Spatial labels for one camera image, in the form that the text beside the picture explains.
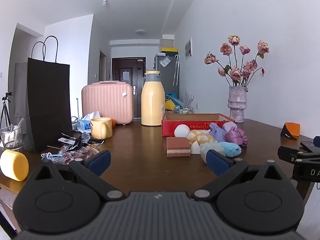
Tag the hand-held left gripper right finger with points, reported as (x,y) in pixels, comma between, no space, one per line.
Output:
(217,162)

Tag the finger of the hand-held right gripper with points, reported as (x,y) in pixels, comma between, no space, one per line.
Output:
(290,152)
(316,145)

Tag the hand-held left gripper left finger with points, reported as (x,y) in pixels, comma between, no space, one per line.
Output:
(100,161)

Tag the light green soft toy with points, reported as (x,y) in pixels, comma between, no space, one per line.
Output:
(212,147)

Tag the light blue plush toy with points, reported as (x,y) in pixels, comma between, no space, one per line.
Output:
(230,148)

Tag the yellow white plush toy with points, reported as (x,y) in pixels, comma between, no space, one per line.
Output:
(197,136)

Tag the red cardboard box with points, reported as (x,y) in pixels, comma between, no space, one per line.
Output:
(172,128)

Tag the white triangular soft toy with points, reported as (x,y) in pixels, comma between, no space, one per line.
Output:
(195,148)

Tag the pink soft ball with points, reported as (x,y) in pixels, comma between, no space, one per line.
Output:
(228,125)

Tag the white soft ball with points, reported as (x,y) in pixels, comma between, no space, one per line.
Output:
(182,131)

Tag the orange black wedge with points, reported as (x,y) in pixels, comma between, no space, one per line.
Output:
(292,128)

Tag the pile of candy wrappers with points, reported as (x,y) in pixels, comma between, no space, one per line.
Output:
(75,153)

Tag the lavender fabric pouch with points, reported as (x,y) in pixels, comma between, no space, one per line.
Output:
(217,132)

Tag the yellow mug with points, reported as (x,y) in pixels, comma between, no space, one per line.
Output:
(100,128)

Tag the blue tissue pack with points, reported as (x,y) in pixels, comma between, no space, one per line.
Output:
(83,125)

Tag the black white tag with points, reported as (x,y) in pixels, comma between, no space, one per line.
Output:
(65,140)

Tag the orange fruit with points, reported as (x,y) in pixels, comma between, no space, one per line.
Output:
(113,123)

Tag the brown sponge cake toy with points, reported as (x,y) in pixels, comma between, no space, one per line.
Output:
(178,146)

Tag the blue carabiner clip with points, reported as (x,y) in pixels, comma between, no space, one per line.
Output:
(53,157)

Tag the pink hard suitcase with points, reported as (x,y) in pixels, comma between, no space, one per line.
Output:
(107,102)

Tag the metal trolley rack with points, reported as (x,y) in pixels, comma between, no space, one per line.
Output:
(183,110)

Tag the purple ribbed vase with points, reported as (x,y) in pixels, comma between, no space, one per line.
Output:
(237,102)

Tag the purple feather decoration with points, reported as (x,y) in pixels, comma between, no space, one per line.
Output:
(188,98)

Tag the blue yellow bags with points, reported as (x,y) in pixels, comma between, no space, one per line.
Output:
(171,102)

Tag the black paper bag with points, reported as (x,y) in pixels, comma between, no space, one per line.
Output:
(47,105)

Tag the yellow thermos jug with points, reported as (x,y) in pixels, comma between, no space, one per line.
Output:
(152,102)

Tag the yellow foam cylinder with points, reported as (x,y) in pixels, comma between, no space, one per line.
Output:
(13,165)

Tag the dried rose bouquet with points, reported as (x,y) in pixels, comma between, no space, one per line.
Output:
(236,73)

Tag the clear glass cup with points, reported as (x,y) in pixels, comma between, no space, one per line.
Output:
(10,140)

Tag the dark brown entrance door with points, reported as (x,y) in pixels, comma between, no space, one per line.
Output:
(127,67)

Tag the grey refrigerator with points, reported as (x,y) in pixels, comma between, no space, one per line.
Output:
(170,75)

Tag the hanging white umbrella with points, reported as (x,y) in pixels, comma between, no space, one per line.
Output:
(177,70)

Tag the yellow box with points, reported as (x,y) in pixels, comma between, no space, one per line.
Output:
(169,50)

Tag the round ceiling light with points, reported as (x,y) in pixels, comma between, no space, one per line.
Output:
(141,31)

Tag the black camera tripod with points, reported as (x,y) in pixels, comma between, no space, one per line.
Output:
(4,112)

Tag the white wall panel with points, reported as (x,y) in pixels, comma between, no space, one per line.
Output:
(189,48)

